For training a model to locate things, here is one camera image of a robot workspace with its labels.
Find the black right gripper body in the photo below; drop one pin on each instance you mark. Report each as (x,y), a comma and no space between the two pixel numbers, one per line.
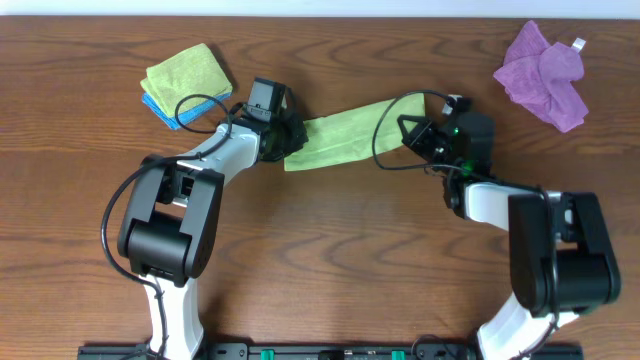
(436,146)

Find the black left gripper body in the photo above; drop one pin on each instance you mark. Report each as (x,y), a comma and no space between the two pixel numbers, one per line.
(292,134)

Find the green cloth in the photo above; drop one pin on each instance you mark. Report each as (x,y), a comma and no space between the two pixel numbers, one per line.
(191,71)
(347,136)

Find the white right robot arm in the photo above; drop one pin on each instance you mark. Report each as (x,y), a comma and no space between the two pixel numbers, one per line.
(562,264)

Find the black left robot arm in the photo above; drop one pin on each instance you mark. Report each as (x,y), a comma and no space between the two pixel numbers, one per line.
(170,224)

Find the crumpled purple cloth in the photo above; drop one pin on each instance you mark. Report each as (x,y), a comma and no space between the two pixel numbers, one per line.
(539,76)

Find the folded green cloth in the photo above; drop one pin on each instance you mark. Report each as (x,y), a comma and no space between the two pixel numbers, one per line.
(191,71)

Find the folded blue cloth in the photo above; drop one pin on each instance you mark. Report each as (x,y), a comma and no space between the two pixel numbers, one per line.
(185,116)

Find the white purple cloth label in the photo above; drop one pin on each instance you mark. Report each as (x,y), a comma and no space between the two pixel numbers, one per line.
(578,45)

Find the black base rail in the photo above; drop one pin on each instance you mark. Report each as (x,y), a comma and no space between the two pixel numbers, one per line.
(241,351)

